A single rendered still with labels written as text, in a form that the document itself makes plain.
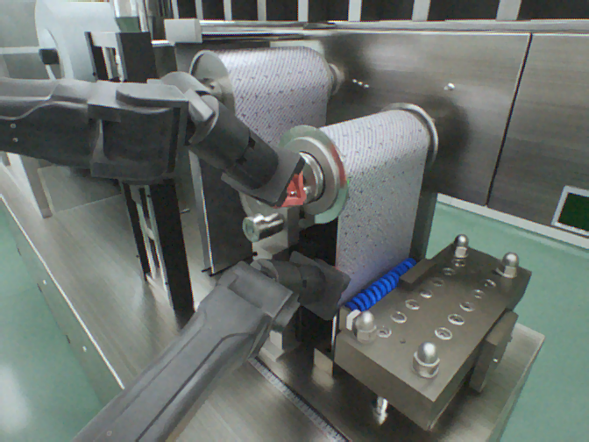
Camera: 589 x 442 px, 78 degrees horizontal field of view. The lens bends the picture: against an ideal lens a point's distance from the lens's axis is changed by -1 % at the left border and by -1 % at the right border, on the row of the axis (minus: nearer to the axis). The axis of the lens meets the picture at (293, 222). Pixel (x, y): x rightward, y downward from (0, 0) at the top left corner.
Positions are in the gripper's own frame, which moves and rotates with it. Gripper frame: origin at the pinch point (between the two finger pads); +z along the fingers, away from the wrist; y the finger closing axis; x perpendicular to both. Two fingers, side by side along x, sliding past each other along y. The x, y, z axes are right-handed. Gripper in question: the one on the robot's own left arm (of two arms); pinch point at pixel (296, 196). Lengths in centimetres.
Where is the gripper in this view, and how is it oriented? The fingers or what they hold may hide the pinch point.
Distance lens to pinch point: 51.5
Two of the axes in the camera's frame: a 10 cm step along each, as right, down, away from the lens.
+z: 5.1, 3.3, 8.0
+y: 7.2, 3.4, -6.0
